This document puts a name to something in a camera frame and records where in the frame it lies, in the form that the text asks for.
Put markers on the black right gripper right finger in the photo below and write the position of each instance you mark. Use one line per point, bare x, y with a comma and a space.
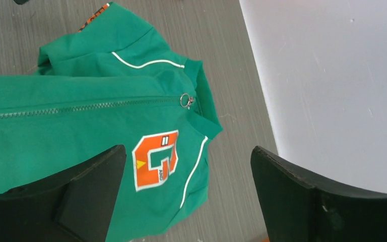
300, 205

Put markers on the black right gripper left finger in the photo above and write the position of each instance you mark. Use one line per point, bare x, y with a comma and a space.
75, 204

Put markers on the green varsity jacket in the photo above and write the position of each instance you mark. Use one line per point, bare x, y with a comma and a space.
114, 82

